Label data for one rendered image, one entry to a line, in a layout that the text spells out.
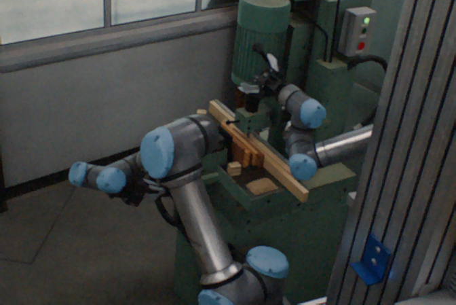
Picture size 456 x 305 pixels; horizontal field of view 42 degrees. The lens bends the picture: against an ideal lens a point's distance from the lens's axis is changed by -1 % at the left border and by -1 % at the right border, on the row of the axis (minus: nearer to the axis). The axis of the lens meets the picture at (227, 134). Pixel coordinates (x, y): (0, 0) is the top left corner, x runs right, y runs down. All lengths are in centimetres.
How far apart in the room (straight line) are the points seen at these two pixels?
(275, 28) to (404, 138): 88
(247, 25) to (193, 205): 77
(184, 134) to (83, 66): 190
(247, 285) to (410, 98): 65
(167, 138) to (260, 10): 70
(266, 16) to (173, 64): 171
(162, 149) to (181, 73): 229
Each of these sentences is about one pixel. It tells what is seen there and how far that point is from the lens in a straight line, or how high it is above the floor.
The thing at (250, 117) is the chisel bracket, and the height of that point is 107.
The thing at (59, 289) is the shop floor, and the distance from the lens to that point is 301.
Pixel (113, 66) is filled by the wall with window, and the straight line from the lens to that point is 343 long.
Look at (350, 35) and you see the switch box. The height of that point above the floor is 140.
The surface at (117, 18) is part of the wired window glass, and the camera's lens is 342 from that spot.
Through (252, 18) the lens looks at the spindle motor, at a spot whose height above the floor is 146.
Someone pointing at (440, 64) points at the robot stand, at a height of 172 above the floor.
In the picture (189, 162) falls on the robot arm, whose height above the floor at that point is 132.
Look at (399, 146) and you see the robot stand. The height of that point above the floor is 152.
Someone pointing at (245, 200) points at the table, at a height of 87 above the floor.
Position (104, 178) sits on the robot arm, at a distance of 180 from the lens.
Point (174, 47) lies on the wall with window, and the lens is 360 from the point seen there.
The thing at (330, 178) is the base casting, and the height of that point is 80.
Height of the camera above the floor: 214
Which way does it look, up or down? 31 degrees down
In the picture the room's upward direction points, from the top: 6 degrees clockwise
